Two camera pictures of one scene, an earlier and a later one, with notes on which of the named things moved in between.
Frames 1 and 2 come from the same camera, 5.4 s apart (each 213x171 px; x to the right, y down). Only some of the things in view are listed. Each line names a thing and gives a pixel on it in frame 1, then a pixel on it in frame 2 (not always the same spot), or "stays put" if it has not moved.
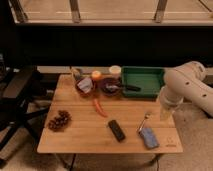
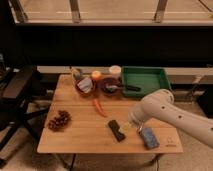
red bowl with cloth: (85, 86) stays put
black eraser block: (113, 124) stays put
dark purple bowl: (110, 86) stays put
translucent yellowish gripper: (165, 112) → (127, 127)
